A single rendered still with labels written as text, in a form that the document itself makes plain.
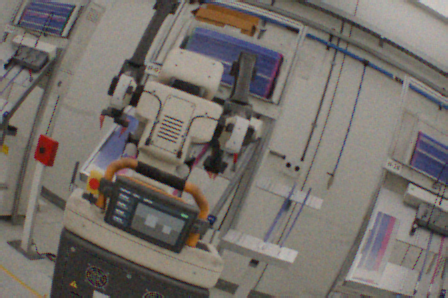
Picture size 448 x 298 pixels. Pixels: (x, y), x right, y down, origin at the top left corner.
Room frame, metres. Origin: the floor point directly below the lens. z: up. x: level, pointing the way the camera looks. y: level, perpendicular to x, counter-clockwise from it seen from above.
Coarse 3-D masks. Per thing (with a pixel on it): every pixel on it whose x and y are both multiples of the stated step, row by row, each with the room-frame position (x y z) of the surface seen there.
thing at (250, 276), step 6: (264, 234) 2.99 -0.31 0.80; (276, 234) 2.98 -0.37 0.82; (258, 264) 2.98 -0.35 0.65; (246, 270) 2.99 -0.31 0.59; (252, 270) 2.98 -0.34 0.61; (258, 270) 2.98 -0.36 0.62; (246, 276) 2.98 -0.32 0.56; (252, 276) 2.98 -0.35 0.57; (246, 282) 2.98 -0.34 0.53; (252, 282) 2.98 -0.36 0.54; (240, 288) 2.98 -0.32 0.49; (246, 288) 2.98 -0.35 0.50; (234, 294) 2.99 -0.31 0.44; (240, 294) 2.98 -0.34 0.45; (246, 294) 2.98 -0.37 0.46
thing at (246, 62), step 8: (240, 56) 2.71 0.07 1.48; (248, 56) 2.69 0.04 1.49; (256, 56) 2.70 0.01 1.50; (240, 64) 2.69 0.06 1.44; (248, 64) 2.65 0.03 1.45; (240, 72) 2.61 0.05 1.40; (248, 72) 2.62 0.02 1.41; (240, 80) 2.57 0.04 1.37; (248, 80) 2.58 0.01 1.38; (240, 88) 2.53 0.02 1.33; (248, 88) 2.55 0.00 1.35; (240, 96) 2.50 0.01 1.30; (224, 104) 2.49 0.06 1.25; (240, 104) 2.50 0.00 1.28; (248, 104) 2.49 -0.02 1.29; (224, 112) 2.43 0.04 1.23; (248, 112) 2.43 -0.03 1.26
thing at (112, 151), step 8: (136, 120) 3.38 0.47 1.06; (120, 128) 3.32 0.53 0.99; (128, 128) 3.33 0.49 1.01; (112, 136) 3.27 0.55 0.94; (120, 136) 3.27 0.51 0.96; (112, 144) 3.22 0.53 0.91; (120, 144) 3.23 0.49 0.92; (104, 152) 3.17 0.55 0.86; (112, 152) 3.18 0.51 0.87; (120, 152) 3.19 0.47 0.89; (136, 152) 3.21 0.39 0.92; (96, 160) 3.12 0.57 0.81; (104, 160) 3.13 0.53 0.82; (112, 160) 3.14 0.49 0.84; (96, 168) 3.08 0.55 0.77; (104, 168) 3.09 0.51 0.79
